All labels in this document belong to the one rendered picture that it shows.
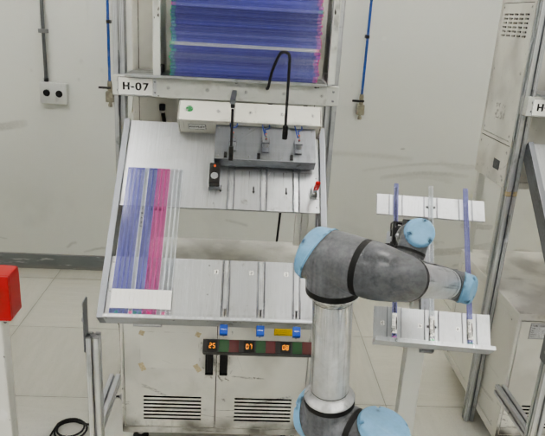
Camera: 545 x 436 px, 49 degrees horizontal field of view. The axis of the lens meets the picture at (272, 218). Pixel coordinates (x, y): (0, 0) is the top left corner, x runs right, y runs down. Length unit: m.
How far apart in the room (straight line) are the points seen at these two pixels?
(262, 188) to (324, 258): 0.88
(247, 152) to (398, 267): 0.99
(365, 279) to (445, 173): 2.78
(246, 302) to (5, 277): 0.76
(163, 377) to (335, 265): 1.29
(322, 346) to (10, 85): 2.92
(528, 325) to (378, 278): 1.35
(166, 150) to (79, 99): 1.70
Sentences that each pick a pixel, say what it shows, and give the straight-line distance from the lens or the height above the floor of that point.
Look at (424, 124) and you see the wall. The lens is 3.79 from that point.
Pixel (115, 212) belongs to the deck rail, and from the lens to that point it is 2.01.
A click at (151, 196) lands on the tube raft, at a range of 2.02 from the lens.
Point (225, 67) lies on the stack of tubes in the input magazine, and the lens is 2.09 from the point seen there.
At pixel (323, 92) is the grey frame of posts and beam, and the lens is 2.14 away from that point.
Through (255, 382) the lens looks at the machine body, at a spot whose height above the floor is 0.30.
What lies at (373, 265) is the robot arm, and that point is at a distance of 1.15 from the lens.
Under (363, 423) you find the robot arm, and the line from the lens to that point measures 1.39.
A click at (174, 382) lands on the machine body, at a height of 0.29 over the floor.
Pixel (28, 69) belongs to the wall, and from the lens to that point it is 3.82.
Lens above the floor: 1.60
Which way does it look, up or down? 18 degrees down
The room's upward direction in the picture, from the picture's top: 3 degrees clockwise
